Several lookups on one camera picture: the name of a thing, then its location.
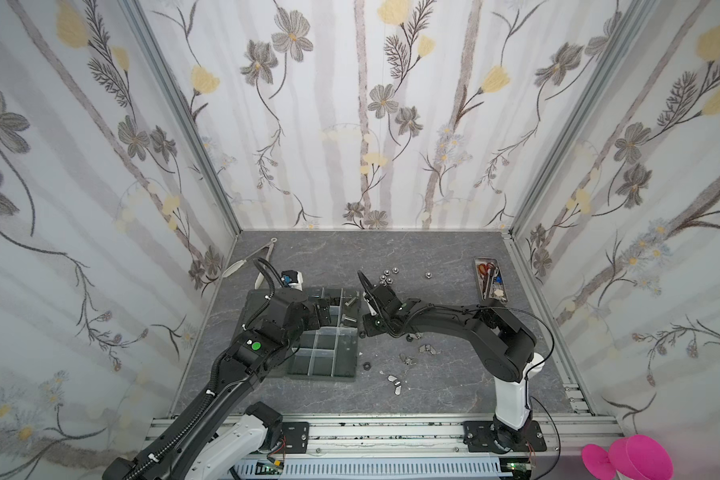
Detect pink plastic bowl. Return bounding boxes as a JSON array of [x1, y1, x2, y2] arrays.
[[581, 444, 617, 480], [608, 435, 674, 480]]

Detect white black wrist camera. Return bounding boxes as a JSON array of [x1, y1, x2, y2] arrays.
[[281, 270, 304, 291]]

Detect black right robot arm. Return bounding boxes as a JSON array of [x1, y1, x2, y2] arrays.
[[102, 288, 331, 479]]

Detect dark metal clip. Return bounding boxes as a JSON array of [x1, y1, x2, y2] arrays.
[[419, 344, 440, 355], [400, 355, 417, 366]]

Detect cream silicone kitchen tongs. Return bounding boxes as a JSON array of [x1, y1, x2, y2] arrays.
[[221, 237, 277, 279]]

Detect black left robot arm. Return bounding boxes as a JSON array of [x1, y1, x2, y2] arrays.
[[363, 282, 546, 454]]

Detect red handled scissors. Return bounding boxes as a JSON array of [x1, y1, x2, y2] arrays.
[[477, 262, 495, 278]]

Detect transparent grey organizer box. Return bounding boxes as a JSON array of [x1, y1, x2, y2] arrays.
[[239, 286, 362, 382]]

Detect aluminium rail base frame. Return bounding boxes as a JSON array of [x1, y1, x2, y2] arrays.
[[137, 412, 625, 480]]

